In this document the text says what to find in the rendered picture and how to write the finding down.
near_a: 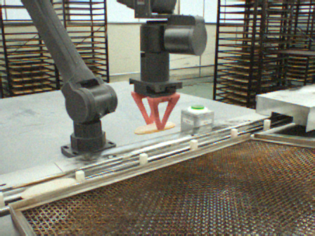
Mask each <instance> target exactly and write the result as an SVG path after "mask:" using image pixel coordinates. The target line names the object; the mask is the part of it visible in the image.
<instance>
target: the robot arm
mask: <svg viewBox="0 0 315 236"><path fill-rule="evenodd" d="M19 1H20V2H22V4H23V6H24V7H25V8H26V11H27V13H28V14H29V16H30V18H31V20H32V22H33V23H34V25H35V27H36V28H37V31H38V33H39V36H41V39H42V40H43V42H44V44H45V46H46V47H47V50H48V51H49V53H50V54H51V57H52V59H53V61H54V63H55V64H56V67H57V68H58V71H59V72H60V75H61V77H62V79H63V83H64V84H63V86H62V88H61V90H60V91H61V92H62V94H63V96H64V98H65V109H66V111H67V114H68V116H69V117H70V118H71V120H72V121H73V126H74V132H73V133H72V134H70V143H68V144H67V145H61V152H62V154H64V155H65V156H67V157H68V158H73V157H76V156H81V155H86V154H89V153H94V152H97V151H101V150H107V149H110V148H116V147H117V144H116V143H114V142H112V141H111V140H108V139H107V138H105V131H103V130H102V123H101V120H100V119H101V118H103V117H104V116H106V115H107V114H110V113H111V112H115V110H116V109H117V104H118V99H117V94H116V92H115V90H114V88H113V87H111V85H108V84H104V81H103V79H102V78H101V76H99V77H95V76H94V74H93V73H92V72H91V70H89V68H88V67H87V66H86V64H85V63H84V61H83V60H82V57H80V55H79V53H78V51H77V49H76V48H75V45H74V44H73V42H72V40H71V38H70V37H69V35H68V33H67V31H66V29H65V28H64V27H63V24H62V22H61V21H60V18H59V17H58V15H57V13H56V11H55V10H54V8H53V5H51V2H50V1H49V0H19ZM115 1H116V2H117V3H120V4H124V5H125V6H127V8H130V9H133V10H134V18H136V19H167V20H147V21H146V23H145V24H141V26H139V32H140V51H142V52H145V53H140V57H141V76H140V77H133V78H129V85H131V84H133V85H134V90H133V91H132V92H131V96H132V98H133V99H134V101H135V103H136V104H137V106H138V107H139V110H140V111H141V114H142V115H143V118H144V120H145V122H146V125H149V124H153V122H155V125H156V127H157V129H158V130H161V129H164V128H165V125H166V123H167V120H168V119H169V116H170V114H171V112H172V110H173V109H174V107H175V105H176V104H177V102H178V100H179V98H180V94H178V93H176V90H177V89H182V88H183V82H182V81H179V80H175V79H170V78H169V54H181V55H198V56H199V55H202V54H203V53H204V51H205V48H206V46H207V31H206V27H205V19H204V17H202V16H198V15H191V14H188V15H184V14H175V13H174V10H175V6H176V3H177V0H115ZM152 13H155V14H152ZM143 98H147V100H148V104H149V106H150V111H151V112H150V117H148V113H147V112H146V109H145V107H144V104H143V101H142V99H143ZM167 101H169V102H168V104H167V109H166V110H165V114H164V116H163V119H162V121H160V117H159V109H158V105H159V103H164V102H167Z"/></svg>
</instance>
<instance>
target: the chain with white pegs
mask: <svg viewBox="0 0 315 236"><path fill-rule="evenodd" d="M270 122H271V120H264V129H267V128H269V127H270ZM236 136H238V129H231V138H234V137H236ZM197 148H198V141H197V140H191V150H194V149H197ZM147 163H148V155H147V154H146V153H143V154H140V165H142V164H147ZM76 181H78V183H79V182H84V181H85V177H84V172H83V171H76ZM4 206H5V203H4V195H3V194H2V192H0V208H1V207H4Z"/></svg>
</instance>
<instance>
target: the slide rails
mask: <svg viewBox="0 0 315 236"><path fill-rule="evenodd" d="M290 119H291V116H287V117H282V118H278V119H275V120H271V122H270V126H271V125H273V124H278V123H280V122H284V121H287V120H290ZM263 127H264V123H262V124H258V125H255V126H251V127H247V128H244V129H239V130H238V135H241V134H243V133H247V132H250V131H254V130H256V129H260V128H263ZM230 137H231V133H225V134H223V135H219V136H214V137H212V138H207V139H205V140H200V141H198V147H200V146H201V145H206V144H210V143H213V142H217V141H218V140H223V139H225V138H230ZM190 149H191V144H187V145H184V146H179V147H174V148H172V149H170V150H165V151H163V152H158V153H154V154H151V155H148V162H149V161H153V160H154V159H159V158H161V157H166V156H169V155H173V154H175V153H179V152H182V151H186V150H190ZM137 164H140V158H137V159H133V160H129V161H126V162H121V163H119V164H114V165H112V166H107V167H103V168H101V169H96V170H94V171H89V172H87V173H84V177H85V180H87V179H89V178H93V177H96V176H100V175H104V174H107V173H111V172H114V171H118V170H120V169H125V168H128V167H131V166H135V165H137ZM69 178H73V179H75V180H76V176H71V177H69ZM27 189H28V188H27ZM27 189H25V190H20V191H17V192H13V193H10V194H7V195H4V203H7V202H11V201H13V200H17V199H21V198H22V197H21V194H22V193H23V192H24V191H26V190H27Z"/></svg>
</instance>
